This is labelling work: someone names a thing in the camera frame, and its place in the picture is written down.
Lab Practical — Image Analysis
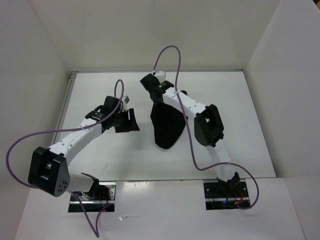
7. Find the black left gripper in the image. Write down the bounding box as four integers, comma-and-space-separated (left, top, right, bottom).
111, 108, 140, 133

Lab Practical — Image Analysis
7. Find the black skirt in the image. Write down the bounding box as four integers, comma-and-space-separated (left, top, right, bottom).
150, 103, 186, 150

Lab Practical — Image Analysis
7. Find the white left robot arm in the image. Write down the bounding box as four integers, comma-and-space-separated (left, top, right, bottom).
28, 96, 140, 200

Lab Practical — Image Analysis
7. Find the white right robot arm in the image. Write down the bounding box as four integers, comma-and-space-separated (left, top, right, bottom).
140, 71, 240, 197

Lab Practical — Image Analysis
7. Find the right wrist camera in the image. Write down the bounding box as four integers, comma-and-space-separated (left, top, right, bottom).
152, 70, 166, 83

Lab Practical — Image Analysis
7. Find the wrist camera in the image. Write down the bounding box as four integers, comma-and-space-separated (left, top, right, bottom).
122, 95, 130, 112
152, 70, 166, 83

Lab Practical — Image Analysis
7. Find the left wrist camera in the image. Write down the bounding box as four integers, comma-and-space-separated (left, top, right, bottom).
122, 95, 130, 112

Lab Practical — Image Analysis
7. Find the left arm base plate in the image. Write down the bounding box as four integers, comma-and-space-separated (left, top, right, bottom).
68, 181, 117, 213

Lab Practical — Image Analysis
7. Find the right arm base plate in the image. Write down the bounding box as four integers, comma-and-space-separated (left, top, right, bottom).
203, 181, 251, 211

